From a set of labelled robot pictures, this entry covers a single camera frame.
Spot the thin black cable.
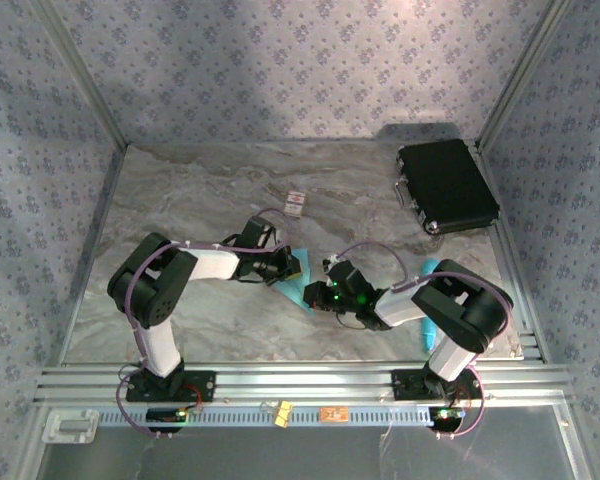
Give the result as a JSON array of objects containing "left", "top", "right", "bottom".
[
  {"left": 336, "top": 310, "right": 367, "bottom": 332},
  {"left": 232, "top": 274, "right": 276, "bottom": 288}
]

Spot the black hard case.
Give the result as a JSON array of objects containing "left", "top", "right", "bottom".
[{"left": 394, "top": 138, "right": 501, "bottom": 236}]

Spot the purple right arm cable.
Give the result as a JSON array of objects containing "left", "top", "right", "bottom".
[{"left": 324, "top": 241, "right": 515, "bottom": 442}]

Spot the aluminium frame post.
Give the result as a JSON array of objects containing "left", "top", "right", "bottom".
[
  {"left": 32, "top": 0, "right": 130, "bottom": 149},
  {"left": 477, "top": 0, "right": 574, "bottom": 149}
]

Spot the grey front panel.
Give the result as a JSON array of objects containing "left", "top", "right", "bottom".
[{"left": 32, "top": 403, "right": 594, "bottom": 480}]

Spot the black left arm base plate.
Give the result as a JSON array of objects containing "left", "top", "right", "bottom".
[{"left": 124, "top": 369, "right": 217, "bottom": 404}]

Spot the aluminium mounting rail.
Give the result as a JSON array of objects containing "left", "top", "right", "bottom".
[{"left": 32, "top": 363, "right": 576, "bottom": 405}]

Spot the grey metal bracket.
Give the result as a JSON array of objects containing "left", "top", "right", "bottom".
[{"left": 42, "top": 408, "right": 100, "bottom": 445}]

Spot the aluminium table side rail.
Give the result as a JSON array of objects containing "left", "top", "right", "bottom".
[
  {"left": 54, "top": 143, "right": 130, "bottom": 369},
  {"left": 474, "top": 142, "right": 549, "bottom": 364}
]

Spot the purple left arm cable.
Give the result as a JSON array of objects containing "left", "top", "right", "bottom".
[{"left": 117, "top": 208, "right": 294, "bottom": 442}]

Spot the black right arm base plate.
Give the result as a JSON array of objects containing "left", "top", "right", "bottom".
[{"left": 390, "top": 368, "right": 484, "bottom": 401}]

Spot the light blue cloth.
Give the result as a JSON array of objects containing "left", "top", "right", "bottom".
[{"left": 272, "top": 248, "right": 317, "bottom": 317}]

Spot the small red white card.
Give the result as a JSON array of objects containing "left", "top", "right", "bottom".
[{"left": 282, "top": 191, "right": 307, "bottom": 219}]

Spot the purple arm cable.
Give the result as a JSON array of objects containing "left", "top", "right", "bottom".
[
  {"left": 117, "top": 208, "right": 294, "bottom": 442},
  {"left": 324, "top": 241, "right": 515, "bottom": 442}
]

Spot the grey slotted cable duct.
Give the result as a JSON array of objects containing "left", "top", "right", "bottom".
[{"left": 97, "top": 403, "right": 434, "bottom": 426}]

